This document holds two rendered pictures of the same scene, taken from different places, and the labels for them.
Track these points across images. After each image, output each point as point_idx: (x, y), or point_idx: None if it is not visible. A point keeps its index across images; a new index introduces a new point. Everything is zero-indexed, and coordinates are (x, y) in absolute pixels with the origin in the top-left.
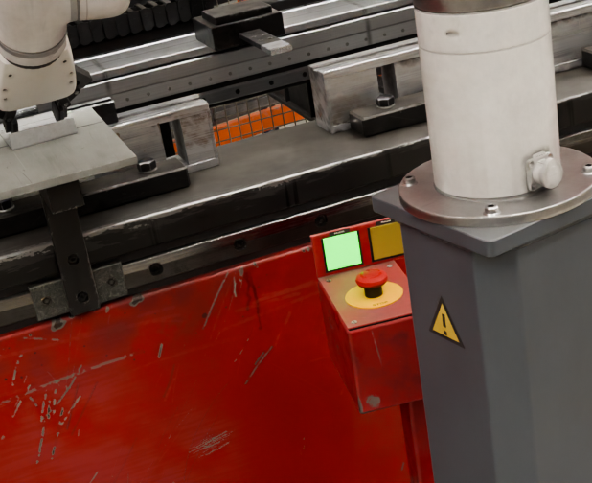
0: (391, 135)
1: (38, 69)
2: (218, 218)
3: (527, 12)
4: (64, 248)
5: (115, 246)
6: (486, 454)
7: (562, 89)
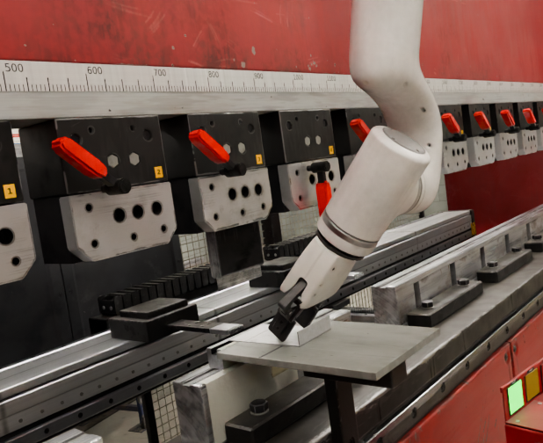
0: (445, 324)
1: (348, 264)
2: (405, 393)
3: None
4: (347, 432)
5: (361, 427)
6: None
7: (495, 291)
